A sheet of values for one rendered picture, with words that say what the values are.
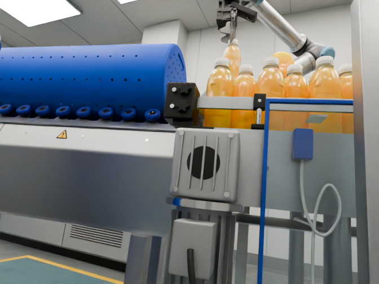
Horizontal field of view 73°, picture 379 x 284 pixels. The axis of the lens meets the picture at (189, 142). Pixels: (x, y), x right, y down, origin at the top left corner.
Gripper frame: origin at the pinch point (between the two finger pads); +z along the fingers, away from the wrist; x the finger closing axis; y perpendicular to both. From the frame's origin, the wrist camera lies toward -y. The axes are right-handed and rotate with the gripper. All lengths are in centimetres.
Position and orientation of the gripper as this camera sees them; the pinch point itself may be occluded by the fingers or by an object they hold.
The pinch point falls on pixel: (232, 43)
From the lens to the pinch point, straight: 113.2
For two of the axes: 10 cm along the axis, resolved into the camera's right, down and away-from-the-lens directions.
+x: -2.0, -2.2, -9.5
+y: -9.7, -0.6, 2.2
